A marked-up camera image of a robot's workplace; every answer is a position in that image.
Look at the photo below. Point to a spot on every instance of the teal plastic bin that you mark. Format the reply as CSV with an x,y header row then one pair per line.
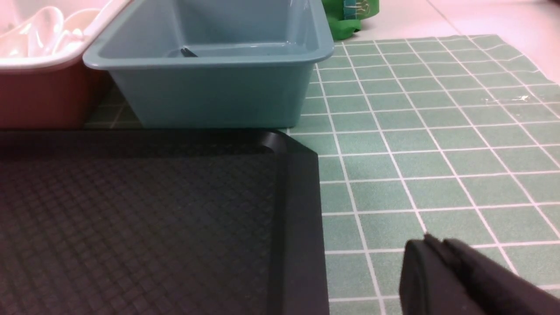
x,y
254,65

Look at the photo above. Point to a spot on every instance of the black textured serving tray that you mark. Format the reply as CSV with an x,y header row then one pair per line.
x,y
160,222

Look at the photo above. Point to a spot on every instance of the white spoon in bin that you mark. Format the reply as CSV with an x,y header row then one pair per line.
x,y
45,28

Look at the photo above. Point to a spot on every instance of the white and brown spoon bin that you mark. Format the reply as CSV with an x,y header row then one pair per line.
x,y
57,90

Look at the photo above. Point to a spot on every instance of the green fabric backdrop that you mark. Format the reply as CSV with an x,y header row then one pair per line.
x,y
345,16

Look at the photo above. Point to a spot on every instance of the green checkered table mat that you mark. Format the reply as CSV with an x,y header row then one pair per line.
x,y
455,136

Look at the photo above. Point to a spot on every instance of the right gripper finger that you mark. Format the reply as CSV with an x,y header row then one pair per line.
x,y
449,277

